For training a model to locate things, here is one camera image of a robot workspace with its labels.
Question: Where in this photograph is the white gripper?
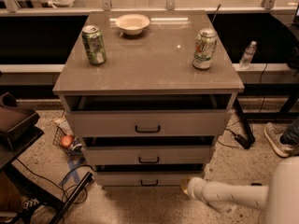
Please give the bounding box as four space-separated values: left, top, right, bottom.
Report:
180 177 215 203

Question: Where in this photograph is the grey bottom drawer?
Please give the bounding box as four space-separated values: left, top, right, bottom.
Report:
94 163 205 187

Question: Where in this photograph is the grey drawer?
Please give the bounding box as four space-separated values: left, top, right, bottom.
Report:
64 94 234 138
82 136 214 165
94 163 205 187

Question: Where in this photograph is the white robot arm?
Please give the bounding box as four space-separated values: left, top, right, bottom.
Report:
181 157 299 224

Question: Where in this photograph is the grey top drawer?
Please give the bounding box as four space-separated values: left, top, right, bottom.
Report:
64 94 234 138

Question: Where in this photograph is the grey middle drawer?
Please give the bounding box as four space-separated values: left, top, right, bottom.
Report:
82 136 214 165

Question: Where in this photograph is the grey drawer cabinet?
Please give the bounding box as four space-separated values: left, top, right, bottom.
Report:
52 10 245 189

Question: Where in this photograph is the black power adapter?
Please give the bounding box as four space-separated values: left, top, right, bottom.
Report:
235 134 250 149

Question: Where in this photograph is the grey sneaker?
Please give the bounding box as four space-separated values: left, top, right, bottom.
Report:
263 122 292 158

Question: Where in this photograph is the red apple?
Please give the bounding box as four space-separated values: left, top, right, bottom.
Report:
60 135 74 148

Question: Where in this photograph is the black metal stand leg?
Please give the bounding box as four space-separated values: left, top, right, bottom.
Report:
49 172 93 224

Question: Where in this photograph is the clear plastic water bottle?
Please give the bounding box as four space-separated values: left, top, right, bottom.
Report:
239 41 257 70

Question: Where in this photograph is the white 7up can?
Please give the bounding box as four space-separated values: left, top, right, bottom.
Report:
192 28 218 70

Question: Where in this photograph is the black patterned shoe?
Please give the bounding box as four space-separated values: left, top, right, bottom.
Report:
10 198 41 224

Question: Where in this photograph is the white ceramic bowl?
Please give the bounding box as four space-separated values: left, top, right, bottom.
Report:
115 14 150 35

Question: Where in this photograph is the green soda can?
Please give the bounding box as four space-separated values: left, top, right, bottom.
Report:
82 25 107 65

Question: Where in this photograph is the dark brown tray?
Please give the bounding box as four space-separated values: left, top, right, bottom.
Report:
0 92 39 150

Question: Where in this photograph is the wire basket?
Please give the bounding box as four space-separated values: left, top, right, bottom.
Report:
53 128 82 157

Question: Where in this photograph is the black floor cable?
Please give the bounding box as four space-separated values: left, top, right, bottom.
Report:
15 157 94 205

